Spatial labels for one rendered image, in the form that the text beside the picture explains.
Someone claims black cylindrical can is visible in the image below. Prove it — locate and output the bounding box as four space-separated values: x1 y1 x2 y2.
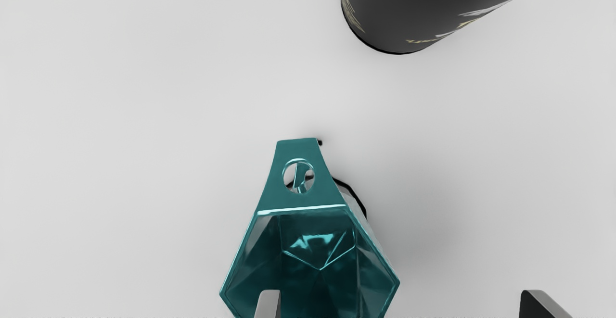
340 0 564 55

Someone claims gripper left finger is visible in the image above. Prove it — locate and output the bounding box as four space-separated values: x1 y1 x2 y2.
254 290 281 318

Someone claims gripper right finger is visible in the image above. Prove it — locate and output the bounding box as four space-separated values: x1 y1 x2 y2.
520 290 574 318

